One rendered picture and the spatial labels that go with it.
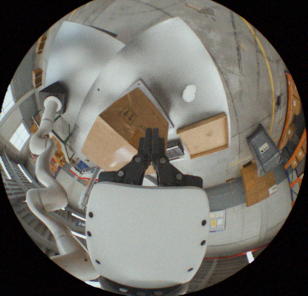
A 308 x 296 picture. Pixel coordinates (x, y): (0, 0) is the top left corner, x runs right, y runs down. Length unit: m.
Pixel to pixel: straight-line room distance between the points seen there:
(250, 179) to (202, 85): 3.13
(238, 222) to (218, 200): 1.57
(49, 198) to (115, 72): 0.61
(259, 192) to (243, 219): 1.70
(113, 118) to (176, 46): 0.37
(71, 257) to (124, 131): 0.31
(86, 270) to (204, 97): 0.66
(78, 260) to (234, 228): 4.67
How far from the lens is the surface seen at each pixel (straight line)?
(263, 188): 3.36
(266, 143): 2.09
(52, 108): 0.85
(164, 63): 0.42
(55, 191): 0.46
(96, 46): 0.59
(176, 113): 0.47
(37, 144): 0.71
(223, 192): 4.68
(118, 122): 0.22
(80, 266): 0.24
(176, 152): 0.59
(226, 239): 4.82
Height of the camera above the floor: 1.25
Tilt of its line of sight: 43 degrees down
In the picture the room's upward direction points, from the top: 165 degrees counter-clockwise
